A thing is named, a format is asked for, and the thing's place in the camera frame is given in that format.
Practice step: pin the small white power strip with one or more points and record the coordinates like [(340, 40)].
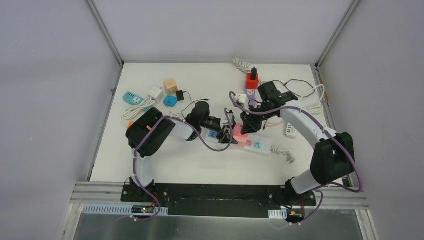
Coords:
[(313, 109)]

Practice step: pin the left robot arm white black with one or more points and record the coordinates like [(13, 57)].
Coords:
[(147, 134)]

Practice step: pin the orange power strip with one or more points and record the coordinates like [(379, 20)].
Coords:
[(130, 124)]

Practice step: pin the purple power strip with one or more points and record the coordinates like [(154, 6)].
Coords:
[(251, 95)]

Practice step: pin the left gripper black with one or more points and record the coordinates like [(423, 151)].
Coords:
[(219, 128)]

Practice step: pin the beige cube adapter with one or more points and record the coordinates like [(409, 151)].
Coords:
[(170, 86)]

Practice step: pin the black mounting base plate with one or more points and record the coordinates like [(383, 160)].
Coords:
[(208, 200)]

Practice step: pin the white cube adapter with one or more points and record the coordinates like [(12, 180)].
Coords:
[(156, 94)]

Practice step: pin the pink cube socket adapter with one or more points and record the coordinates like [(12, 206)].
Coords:
[(237, 131)]

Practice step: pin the light pink cube adapter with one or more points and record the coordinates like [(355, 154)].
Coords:
[(241, 140)]

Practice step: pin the long white power strip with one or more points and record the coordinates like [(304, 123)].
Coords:
[(258, 145)]

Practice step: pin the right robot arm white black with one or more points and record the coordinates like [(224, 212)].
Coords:
[(333, 152)]

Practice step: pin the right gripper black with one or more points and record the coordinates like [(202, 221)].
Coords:
[(250, 125)]

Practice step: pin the teal power strip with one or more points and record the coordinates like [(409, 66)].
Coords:
[(136, 102)]

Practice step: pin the red cube socket adapter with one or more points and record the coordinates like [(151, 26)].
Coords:
[(252, 81)]

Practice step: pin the blue plug adapter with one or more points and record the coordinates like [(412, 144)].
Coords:
[(170, 101)]

